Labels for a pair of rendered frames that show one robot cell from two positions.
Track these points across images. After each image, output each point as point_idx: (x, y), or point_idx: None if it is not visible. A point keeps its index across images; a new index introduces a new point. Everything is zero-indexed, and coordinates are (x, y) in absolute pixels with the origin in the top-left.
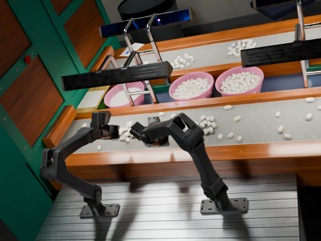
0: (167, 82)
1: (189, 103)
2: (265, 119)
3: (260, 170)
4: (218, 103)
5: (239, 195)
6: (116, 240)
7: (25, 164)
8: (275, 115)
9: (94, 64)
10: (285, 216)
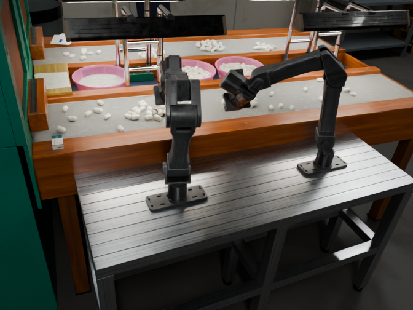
0: None
1: (205, 82)
2: (297, 94)
3: None
4: None
5: None
6: (236, 221)
7: (15, 148)
8: (302, 91)
9: (34, 41)
10: (382, 163)
